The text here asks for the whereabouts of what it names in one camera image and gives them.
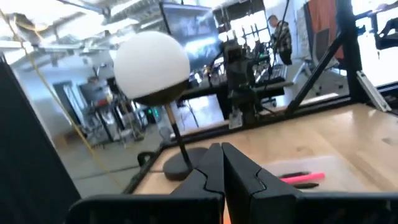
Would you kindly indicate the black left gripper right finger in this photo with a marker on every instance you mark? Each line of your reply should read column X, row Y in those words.
column 264, row 208

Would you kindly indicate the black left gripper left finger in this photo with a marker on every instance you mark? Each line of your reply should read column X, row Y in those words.
column 192, row 208

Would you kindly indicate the black pen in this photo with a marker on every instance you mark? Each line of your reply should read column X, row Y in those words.
column 293, row 175
column 306, row 185

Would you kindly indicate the pink highlighter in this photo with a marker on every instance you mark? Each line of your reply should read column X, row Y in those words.
column 306, row 178

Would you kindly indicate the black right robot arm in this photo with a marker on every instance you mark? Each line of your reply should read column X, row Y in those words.
column 241, row 77

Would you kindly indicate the black keyboard with lit keys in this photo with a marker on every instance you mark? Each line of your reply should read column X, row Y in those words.
column 273, row 74

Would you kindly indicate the white globe lamp black base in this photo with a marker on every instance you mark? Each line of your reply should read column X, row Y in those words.
column 152, row 65

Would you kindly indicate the person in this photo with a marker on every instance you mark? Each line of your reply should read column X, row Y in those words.
column 281, row 40

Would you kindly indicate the large black panel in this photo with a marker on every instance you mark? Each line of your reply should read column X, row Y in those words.
column 28, row 155

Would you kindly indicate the large dark monitor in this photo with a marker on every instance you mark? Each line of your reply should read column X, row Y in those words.
column 196, row 31

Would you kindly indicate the orange fabric panel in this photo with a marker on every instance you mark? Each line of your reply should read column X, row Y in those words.
column 323, row 18

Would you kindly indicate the black aluminium table frame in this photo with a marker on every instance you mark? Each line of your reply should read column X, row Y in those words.
column 317, row 71

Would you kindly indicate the silver aluminium bracket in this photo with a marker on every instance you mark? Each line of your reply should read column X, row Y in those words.
column 373, row 91

